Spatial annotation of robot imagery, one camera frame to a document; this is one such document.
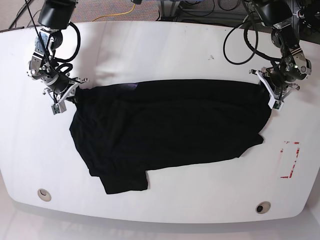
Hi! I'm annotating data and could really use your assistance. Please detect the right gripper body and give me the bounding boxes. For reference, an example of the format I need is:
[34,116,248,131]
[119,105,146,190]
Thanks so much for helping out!
[42,77,89,105]

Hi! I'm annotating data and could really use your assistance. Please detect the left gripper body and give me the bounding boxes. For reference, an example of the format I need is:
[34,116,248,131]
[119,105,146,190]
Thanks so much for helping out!
[249,67,300,104]

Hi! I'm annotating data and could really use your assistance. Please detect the black t-shirt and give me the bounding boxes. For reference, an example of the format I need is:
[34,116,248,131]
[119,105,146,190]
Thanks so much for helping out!
[69,79,272,195]

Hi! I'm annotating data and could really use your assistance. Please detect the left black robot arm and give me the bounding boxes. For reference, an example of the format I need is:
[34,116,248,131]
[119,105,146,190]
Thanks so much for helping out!
[250,0,312,110]

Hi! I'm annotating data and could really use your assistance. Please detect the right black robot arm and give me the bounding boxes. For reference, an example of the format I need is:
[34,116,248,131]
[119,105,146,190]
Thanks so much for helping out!
[27,0,83,104]

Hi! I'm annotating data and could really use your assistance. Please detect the red tape rectangle marker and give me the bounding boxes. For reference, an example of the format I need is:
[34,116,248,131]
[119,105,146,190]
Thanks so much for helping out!
[278,141,301,179]

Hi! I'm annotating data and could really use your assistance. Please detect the left table grommet hole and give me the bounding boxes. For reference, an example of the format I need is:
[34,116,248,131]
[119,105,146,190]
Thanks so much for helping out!
[37,189,52,202]

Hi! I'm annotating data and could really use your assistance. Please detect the table grommet hole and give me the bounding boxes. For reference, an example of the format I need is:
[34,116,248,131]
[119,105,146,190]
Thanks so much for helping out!
[255,201,271,215]
[37,189,52,202]

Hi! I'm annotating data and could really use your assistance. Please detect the right table grommet hole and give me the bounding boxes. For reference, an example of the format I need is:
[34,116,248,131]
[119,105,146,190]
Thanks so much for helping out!
[255,201,271,215]

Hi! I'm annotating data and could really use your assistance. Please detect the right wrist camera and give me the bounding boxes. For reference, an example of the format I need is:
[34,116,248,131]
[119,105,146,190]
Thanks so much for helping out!
[51,101,67,115]

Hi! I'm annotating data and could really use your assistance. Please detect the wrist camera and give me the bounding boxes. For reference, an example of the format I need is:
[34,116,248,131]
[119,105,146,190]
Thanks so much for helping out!
[268,98,283,111]
[51,101,67,115]

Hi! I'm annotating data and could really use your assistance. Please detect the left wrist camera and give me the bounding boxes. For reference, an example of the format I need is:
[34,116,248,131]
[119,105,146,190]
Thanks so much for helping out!
[268,98,283,111]

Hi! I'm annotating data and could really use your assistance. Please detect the black cable loop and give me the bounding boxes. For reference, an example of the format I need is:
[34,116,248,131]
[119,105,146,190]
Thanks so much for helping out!
[223,9,281,66]

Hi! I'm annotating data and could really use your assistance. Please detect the yellow cable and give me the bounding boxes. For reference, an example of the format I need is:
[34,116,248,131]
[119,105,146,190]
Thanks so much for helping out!
[92,2,138,23]

